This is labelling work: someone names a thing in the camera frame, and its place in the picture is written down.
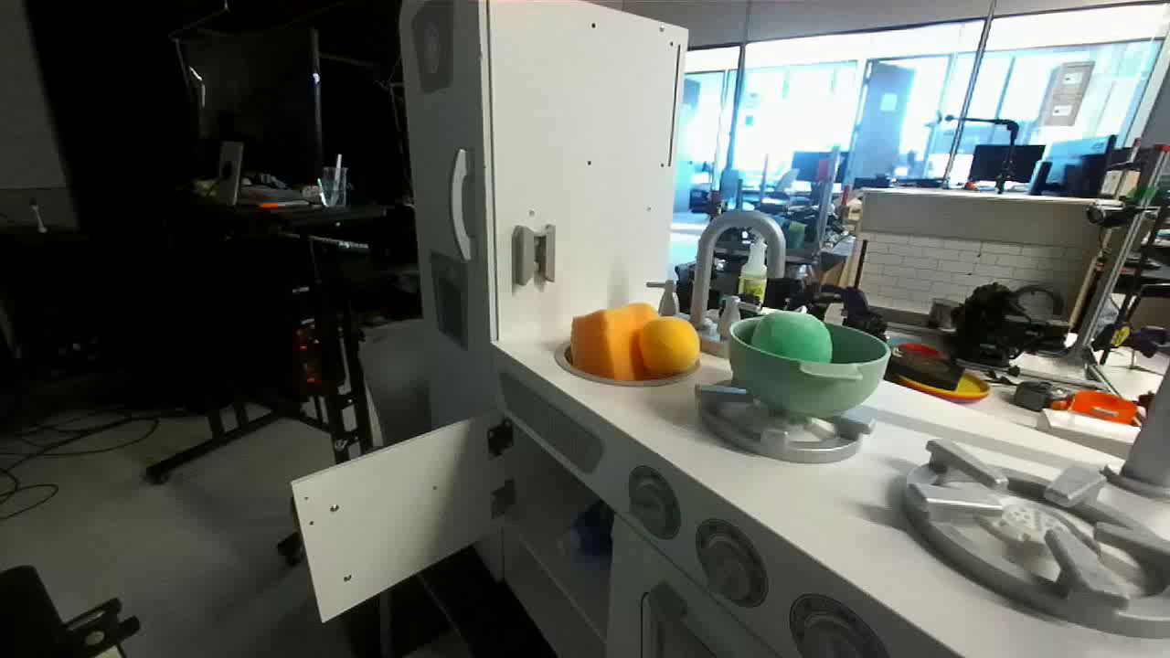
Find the yellow-orange toy cheese block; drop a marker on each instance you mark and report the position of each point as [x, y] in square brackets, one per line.
[605, 345]

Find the yellow toy ball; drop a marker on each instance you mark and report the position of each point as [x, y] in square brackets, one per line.
[669, 345]

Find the grey toy faucet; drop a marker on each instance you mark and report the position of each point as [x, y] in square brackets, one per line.
[706, 261]

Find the clear spray bottle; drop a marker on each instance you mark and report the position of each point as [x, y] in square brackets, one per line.
[755, 279]

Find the grey round stove knob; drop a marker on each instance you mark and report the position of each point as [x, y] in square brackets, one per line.
[834, 630]
[733, 566]
[653, 504]

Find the blue object in cupboard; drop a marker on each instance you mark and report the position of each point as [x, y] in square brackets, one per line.
[593, 530]

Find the green toy ball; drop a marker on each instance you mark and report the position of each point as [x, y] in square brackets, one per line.
[792, 339]

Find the white toy kitchen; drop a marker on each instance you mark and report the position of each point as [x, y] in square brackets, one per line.
[585, 123]

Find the grey toy burner grate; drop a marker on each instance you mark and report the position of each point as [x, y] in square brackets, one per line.
[1035, 549]
[780, 438]

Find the green toy bowl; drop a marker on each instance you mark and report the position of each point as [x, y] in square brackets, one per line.
[804, 388]

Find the small white cupboard door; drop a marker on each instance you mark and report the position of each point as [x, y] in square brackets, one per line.
[388, 515]

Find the white toy oven door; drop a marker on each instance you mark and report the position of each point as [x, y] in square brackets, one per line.
[633, 608]

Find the black work table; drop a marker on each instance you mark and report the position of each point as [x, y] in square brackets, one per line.
[293, 218]

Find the yellow plate with red item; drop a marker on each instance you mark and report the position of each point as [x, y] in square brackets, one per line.
[936, 372]

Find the white partition counter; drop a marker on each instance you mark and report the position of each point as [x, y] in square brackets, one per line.
[975, 251]

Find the black device pile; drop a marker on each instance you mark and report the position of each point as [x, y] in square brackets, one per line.
[990, 318]

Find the small distant black monitor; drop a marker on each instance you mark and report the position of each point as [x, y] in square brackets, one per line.
[1005, 166]

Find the orange tool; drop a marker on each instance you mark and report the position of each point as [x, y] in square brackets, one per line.
[1104, 406]

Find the grey upright pole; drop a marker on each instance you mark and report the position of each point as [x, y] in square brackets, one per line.
[1152, 444]

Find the black floor stand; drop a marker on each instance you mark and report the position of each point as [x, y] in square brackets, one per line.
[36, 614]

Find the grey side bracket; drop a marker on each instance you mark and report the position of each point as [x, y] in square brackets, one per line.
[535, 254]

